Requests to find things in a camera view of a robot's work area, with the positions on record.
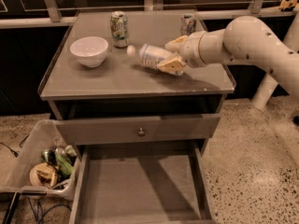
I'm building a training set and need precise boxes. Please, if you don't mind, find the clear plastic bin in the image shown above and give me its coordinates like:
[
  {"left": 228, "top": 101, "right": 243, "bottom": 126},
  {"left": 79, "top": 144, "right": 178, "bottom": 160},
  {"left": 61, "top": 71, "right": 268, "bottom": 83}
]
[{"left": 0, "top": 120, "right": 80, "bottom": 201}]

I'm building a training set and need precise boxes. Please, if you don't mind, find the blue plastic water bottle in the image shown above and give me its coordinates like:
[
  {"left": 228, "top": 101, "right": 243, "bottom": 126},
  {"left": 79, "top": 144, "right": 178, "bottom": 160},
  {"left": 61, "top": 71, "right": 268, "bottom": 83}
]
[{"left": 127, "top": 44, "right": 181, "bottom": 72}]

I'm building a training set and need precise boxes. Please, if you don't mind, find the round tan food container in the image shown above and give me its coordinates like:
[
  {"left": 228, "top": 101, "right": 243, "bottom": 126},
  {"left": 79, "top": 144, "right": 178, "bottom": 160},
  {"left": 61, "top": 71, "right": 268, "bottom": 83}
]
[{"left": 29, "top": 162, "right": 58, "bottom": 188}]

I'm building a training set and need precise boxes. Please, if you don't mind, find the white blue slim can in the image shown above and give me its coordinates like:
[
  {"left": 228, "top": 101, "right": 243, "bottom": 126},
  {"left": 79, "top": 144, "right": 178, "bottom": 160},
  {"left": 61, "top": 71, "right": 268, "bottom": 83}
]
[{"left": 180, "top": 14, "right": 196, "bottom": 35}]

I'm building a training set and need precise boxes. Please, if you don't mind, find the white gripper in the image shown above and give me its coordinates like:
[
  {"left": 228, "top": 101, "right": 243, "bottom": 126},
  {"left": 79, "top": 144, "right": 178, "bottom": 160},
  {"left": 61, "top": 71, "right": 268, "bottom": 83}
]
[{"left": 157, "top": 31, "right": 206, "bottom": 76}]

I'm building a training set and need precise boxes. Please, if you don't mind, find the green soda can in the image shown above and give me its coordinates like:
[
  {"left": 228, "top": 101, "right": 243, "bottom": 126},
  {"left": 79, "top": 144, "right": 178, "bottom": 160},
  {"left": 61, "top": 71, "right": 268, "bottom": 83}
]
[{"left": 110, "top": 11, "right": 129, "bottom": 48}]

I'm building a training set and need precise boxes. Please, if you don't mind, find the grey top drawer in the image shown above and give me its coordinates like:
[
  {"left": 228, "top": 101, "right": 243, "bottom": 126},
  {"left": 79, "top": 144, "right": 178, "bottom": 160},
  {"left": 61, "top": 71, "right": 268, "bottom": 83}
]
[{"left": 58, "top": 114, "right": 220, "bottom": 146}]

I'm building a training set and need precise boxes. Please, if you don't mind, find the yellow object on ledge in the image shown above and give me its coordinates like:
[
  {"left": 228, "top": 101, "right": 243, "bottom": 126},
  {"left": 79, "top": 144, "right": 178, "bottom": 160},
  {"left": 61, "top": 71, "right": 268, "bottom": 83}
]
[{"left": 279, "top": 0, "right": 297, "bottom": 11}]

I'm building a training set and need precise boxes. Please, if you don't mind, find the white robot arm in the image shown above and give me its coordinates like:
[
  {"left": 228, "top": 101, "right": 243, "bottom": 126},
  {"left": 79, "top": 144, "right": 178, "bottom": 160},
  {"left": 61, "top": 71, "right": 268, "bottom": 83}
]
[{"left": 164, "top": 16, "right": 299, "bottom": 100}]

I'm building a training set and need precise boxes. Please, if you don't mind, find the grey open middle drawer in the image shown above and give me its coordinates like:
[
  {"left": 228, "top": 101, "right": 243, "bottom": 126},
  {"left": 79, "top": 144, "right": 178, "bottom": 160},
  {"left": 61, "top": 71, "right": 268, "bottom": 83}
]
[{"left": 69, "top": 141, "right": 217, "bottom": 224}]

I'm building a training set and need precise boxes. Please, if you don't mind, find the metal window rail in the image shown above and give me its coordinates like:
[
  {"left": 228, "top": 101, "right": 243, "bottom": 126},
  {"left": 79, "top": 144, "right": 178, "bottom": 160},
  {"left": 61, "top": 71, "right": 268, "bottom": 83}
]
[{"left": 0, "top": 0, "right": 299, "bottom": 30}]

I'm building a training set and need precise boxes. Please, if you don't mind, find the white ceramic bowl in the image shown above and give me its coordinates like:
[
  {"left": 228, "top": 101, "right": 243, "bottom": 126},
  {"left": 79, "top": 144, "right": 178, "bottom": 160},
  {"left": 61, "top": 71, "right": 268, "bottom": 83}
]
[{"left": 70, "top": 36, "right": 108, "bottom": 68}]

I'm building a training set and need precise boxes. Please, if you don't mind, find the grey cabinet with glass top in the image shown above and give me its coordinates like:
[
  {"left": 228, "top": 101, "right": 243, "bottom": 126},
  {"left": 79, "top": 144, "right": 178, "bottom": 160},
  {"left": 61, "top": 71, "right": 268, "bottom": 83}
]
[{"left": 36, "top": 9, "right": 236, "bottom": 156}]

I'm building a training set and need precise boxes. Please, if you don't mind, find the green chip bag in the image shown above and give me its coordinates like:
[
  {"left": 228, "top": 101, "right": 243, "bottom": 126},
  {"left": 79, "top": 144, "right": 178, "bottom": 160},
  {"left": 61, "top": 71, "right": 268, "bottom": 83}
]
[{"left": 55, "top": 153, "right": 73, "bottom": 178}]

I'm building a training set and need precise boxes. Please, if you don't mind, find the brass drawer knob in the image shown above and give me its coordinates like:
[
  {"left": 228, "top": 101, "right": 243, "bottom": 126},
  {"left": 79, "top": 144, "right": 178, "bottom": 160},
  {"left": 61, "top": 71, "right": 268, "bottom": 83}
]
[{"left": 137, "top": 128, "right": 146, "bottom": 136}]

